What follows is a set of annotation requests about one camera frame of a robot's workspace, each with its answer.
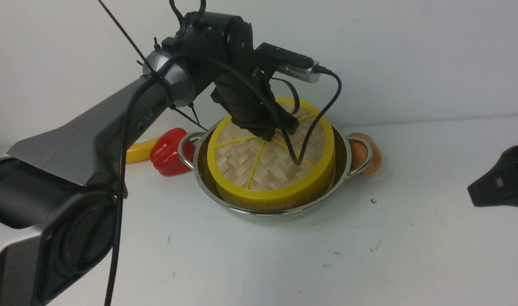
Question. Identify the yellow banana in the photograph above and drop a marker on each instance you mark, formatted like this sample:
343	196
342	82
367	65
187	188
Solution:
140	151

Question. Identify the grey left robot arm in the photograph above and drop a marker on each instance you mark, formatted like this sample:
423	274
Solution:
61	192

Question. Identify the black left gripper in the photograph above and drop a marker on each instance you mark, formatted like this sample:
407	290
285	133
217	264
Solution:
247	109

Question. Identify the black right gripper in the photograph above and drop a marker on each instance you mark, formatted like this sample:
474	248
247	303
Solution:
499	186

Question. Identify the stainless steel pot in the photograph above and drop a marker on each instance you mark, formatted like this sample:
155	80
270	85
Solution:
205	180

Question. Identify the yellow bamboo steamer basket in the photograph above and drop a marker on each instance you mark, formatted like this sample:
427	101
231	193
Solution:
315	191

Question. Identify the yellow bamboo steamer lid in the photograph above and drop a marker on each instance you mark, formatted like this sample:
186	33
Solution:
251	168

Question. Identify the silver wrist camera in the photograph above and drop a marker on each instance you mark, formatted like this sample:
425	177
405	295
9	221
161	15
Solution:
292	66

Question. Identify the red bell pepper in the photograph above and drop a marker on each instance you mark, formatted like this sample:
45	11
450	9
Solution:
164	156

